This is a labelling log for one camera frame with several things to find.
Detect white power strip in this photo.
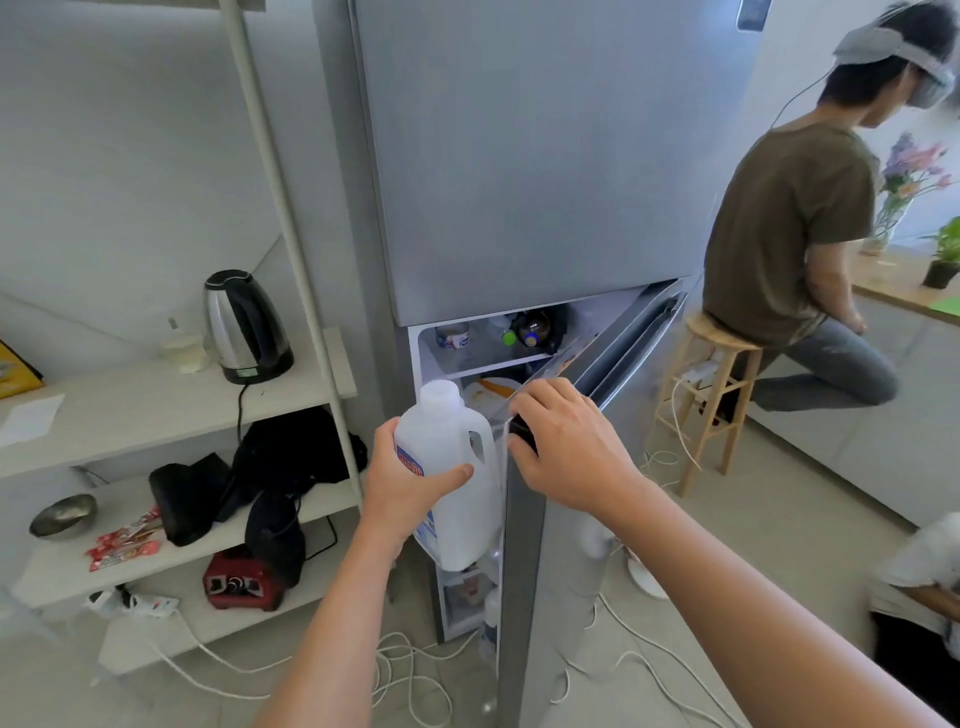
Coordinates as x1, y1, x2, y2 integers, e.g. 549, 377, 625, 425
86, 587, 181, 620
680, 352, 725, 391

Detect white paper sheet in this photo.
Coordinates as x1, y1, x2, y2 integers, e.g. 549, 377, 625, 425
0, 393, 67, 450

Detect person's left hand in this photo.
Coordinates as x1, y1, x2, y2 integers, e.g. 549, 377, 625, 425
355, 416, 476, 561

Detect small steel bowl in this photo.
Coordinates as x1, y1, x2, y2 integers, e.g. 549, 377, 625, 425
28, 493, 100, 541

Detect white cabinet wooden top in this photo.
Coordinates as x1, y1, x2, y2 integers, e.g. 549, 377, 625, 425
746, 239, 960, 530

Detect steel electric kettle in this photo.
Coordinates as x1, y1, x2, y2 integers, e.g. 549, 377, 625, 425
203, 269, 295, 386

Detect black blender jar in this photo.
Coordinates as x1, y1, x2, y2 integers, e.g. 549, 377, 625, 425
244, 491, 307, 590

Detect white round fan base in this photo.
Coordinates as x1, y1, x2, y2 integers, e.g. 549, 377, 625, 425
626, 551, 670, 603

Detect grey headset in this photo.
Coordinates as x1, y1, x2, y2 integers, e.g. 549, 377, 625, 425
832, 22, 958, 110

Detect glass vase pink flowers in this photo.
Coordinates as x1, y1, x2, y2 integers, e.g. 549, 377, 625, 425
860, 132, 955, 258

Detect white plate with food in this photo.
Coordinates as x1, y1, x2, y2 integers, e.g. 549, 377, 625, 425
462, 376, 524, 421

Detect yellow foil bag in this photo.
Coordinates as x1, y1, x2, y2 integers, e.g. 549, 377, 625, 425
0, 341, 46, 401

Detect clear glass jar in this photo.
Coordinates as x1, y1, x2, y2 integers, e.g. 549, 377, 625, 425
161, 318, 213, 375

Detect white metal shelf rack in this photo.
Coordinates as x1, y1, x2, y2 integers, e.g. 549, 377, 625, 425
0, 0, 365, 676

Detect wooden stool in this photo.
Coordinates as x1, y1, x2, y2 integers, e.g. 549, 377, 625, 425
650, 312, 765, 499

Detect small potted plant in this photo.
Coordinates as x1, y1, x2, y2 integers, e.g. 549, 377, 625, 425
920, 215, 960, 291

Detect person's right forearm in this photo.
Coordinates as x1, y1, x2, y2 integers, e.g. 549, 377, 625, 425
603, 476, 950, 728

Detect white plastic milk jug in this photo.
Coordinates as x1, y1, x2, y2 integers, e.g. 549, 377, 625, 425
392, 379, 505, 573

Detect person's left forearm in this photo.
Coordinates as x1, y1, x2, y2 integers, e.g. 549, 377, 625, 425
254, 524, 410, 728

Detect person's right hand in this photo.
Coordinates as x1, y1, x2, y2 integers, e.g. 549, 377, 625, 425
506, 377, 648, 524

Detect red blender base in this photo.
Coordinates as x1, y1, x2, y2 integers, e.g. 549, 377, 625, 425
202, 551, 286, 613

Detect black cloth bag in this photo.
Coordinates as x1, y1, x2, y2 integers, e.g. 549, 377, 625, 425
228, 407, 370, 496

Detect grey refrigerator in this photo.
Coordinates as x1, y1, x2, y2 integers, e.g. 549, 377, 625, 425
313, 0, 774, 728

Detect red snack packet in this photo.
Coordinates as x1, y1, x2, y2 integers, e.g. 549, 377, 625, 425
95, 506, 163, 547
84, 536, 151, 564
88, 539, 163, 574

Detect black rolled bag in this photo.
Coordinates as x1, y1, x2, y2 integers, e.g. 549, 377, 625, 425
148, 452, 234, 547

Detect dark drink bottle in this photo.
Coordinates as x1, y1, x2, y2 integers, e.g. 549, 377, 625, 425
500, 307, 569, 355

